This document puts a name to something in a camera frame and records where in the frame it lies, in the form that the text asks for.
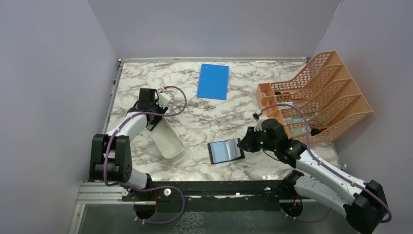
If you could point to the peach plastic file organizer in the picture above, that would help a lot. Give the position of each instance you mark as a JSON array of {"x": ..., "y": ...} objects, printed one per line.
[{"x": 322, "y": 100}]

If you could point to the white oblong plastic tray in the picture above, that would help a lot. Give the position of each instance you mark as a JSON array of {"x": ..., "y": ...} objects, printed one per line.
[{"x": 167, "y": 140}]

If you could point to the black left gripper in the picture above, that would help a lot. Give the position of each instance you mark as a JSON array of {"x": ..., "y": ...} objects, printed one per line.
[{"x": 160, "y": 110}]

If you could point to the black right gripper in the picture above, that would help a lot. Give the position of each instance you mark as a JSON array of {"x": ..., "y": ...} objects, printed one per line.
[{"x": 247, "y": 143}]

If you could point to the black leather card holder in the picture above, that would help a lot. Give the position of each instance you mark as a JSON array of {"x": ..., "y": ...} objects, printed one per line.
[{"x": 225, "y": 151}]

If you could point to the blue flat board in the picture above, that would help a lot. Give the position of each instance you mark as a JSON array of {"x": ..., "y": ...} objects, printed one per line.
[{"x": 213, "y": 81}]

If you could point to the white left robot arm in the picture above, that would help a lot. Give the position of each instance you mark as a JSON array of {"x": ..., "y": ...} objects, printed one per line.
[{"x": 111, "y": 152}]

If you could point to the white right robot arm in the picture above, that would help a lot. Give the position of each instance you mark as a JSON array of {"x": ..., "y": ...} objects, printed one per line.
[{"x": 363, "y": 204}]

